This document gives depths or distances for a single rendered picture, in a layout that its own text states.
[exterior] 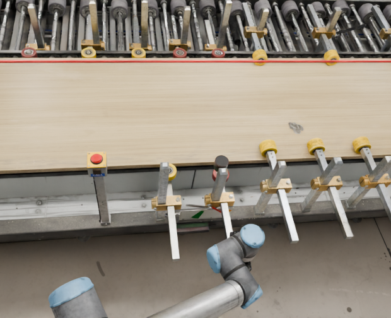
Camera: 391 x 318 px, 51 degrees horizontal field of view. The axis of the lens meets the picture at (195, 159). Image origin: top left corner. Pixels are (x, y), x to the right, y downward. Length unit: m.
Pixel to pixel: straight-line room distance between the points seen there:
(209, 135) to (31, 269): 1.39
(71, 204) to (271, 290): 1.35
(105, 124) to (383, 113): 1.53
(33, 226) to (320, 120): 1.56
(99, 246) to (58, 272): 0.28
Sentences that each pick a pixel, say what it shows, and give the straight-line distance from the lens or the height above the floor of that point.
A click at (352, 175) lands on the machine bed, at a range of 2.48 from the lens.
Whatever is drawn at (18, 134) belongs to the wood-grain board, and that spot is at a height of 0.90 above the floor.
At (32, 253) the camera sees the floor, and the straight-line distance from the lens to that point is 2.80.
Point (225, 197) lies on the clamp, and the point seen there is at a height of 0.87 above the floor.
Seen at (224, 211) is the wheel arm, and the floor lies 0.86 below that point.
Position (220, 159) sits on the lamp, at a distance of 1.75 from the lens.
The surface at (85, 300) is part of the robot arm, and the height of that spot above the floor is 1.45.
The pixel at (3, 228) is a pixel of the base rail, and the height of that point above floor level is 0.70.
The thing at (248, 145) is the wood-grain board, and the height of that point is 0.90.
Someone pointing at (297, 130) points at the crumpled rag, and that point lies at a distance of 2.22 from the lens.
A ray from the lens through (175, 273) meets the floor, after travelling 2.67.
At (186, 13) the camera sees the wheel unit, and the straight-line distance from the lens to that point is 2.46.
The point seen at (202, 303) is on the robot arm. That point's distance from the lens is 1.29.
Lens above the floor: 2.52
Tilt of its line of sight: 55 degrees down
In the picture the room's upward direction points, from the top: 11 degrees clockwise
